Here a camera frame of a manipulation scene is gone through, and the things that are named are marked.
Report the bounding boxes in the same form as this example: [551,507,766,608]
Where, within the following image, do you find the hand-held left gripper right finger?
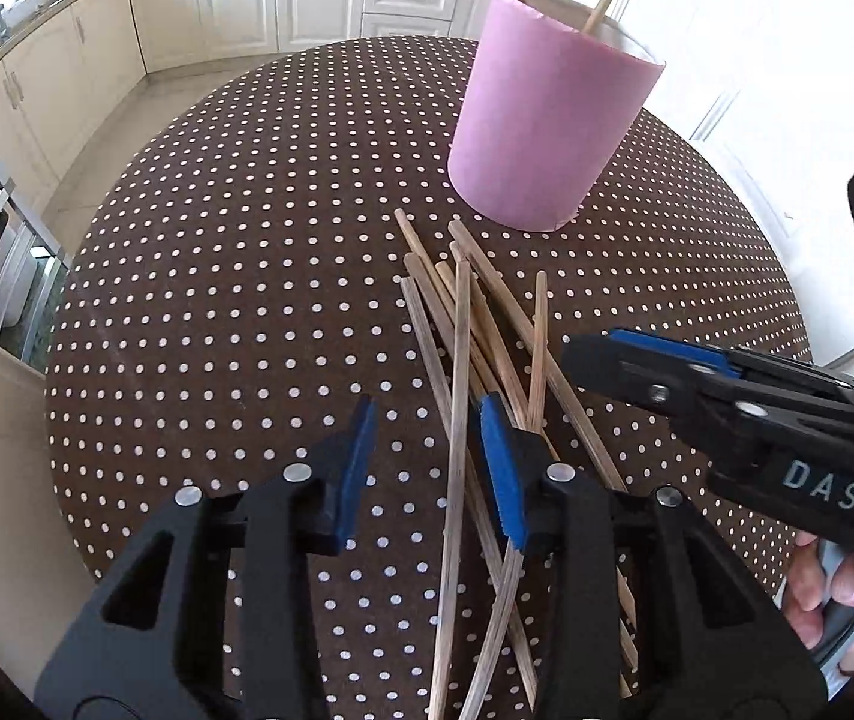
[478,392,829,720]

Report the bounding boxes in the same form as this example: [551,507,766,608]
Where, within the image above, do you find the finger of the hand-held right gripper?
[611,328,854,410]
[560,335,854,477]

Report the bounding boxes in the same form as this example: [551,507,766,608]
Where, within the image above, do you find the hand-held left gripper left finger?
[33,396,379,720]

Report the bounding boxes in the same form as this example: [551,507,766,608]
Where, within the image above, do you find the bunch of wooden chopsticks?
[395,208,642,720]

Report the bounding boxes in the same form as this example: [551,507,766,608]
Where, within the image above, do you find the pink cup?
[447,0,666,233]

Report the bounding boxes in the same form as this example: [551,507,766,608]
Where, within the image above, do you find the brown polka dot tablecloth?
[44,36,814,720]

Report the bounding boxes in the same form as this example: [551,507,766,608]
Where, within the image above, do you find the white panel door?
[622,0,854,361]

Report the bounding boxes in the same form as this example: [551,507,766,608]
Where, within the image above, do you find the cream kitchen cabinet run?
[0,0,570,203]

